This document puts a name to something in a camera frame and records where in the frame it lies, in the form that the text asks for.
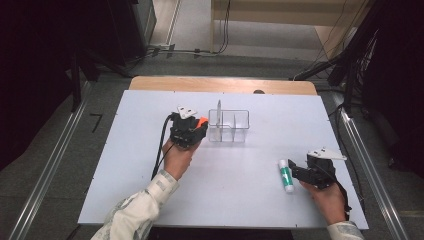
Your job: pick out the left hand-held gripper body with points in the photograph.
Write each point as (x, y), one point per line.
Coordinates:
(183, 130)

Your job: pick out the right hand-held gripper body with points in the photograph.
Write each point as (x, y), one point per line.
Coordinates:
(320, 171)

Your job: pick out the orange highlighter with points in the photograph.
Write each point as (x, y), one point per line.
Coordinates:
(201, 122)

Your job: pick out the green and white glue stick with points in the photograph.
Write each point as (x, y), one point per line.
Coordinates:
(286, 176)

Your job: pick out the clear ballpoint pen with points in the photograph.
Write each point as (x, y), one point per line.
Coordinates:
(218, 116)

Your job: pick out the clear plastic organizer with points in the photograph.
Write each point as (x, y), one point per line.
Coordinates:
(233, 128)

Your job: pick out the person's left hand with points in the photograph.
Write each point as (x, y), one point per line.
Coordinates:
(178, 160)

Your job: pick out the person's right hand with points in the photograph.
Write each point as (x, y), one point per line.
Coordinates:
(328, 201)

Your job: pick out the white table board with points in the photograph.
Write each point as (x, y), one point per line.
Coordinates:
(233, 200)

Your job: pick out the black cabinet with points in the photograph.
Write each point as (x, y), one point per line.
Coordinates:
(133, 30)

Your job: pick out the black tripod stand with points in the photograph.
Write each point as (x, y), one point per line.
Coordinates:
(77, 80)

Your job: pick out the light wooden furniture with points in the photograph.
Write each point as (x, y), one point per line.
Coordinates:
(283, 13)

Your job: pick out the metal floor rail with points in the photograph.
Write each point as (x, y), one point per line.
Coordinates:
(376, 186)
(50, 166)

